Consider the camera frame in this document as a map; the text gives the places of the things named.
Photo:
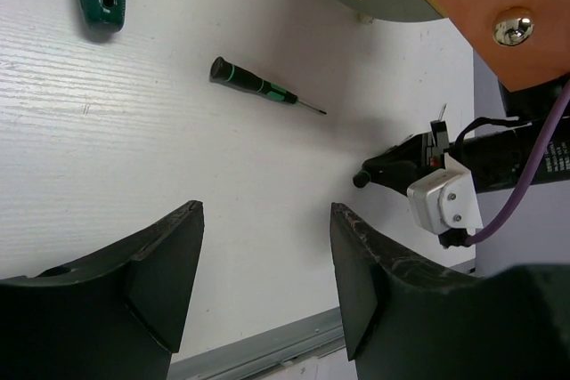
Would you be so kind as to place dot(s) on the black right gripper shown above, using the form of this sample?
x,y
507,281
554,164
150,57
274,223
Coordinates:
x,y
496,160

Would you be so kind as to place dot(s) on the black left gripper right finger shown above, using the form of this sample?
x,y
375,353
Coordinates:
x,y
407,317

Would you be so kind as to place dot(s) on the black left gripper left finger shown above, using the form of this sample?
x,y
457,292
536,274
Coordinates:
x,y
117,313

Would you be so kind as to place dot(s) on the small black green screwdriver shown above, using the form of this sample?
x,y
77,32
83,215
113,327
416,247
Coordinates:
x,y
365,177
225,73

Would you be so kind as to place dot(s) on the orange top drawer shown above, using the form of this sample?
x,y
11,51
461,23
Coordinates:
x,y
542,57

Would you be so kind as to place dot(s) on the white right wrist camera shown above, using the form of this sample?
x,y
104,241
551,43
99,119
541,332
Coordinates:
x,y
445,199

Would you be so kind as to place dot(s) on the aluminium table edge rail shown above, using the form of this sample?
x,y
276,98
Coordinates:
x,y
260,353

